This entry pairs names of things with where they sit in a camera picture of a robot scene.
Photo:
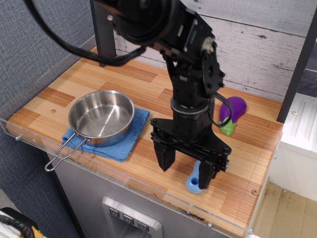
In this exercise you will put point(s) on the dark post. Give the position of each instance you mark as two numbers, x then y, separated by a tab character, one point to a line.
104	35
299	69

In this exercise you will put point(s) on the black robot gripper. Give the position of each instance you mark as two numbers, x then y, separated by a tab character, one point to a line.
193	137

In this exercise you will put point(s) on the purple toy eggplant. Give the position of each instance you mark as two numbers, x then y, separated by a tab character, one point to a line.
239	108

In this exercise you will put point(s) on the silver dispenser panel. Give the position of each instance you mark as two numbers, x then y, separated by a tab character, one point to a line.
130	223

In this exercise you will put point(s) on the stainless steel pan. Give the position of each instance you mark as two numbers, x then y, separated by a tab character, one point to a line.
101	118

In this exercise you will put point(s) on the grey toy fridge cabinet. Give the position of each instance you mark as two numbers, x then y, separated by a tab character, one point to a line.
85	186

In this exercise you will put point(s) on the dark right post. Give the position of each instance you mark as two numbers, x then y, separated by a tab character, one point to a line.
299	69

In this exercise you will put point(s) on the blue cloth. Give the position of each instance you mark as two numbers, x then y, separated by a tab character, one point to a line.
120	151

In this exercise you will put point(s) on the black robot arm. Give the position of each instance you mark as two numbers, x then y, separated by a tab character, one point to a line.
188	47

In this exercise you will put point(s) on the white toy sink unit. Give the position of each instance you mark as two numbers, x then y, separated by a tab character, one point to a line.
294	165

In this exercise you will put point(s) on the clear acrylic table guard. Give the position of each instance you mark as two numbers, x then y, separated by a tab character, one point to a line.
228	203

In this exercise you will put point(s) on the yellow tape object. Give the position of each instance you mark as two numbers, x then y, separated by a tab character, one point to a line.
37	233

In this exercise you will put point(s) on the dark left post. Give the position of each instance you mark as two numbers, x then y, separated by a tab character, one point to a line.
104	35

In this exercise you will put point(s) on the blue spoon with grey bowl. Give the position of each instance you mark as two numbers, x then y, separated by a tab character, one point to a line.
192	182

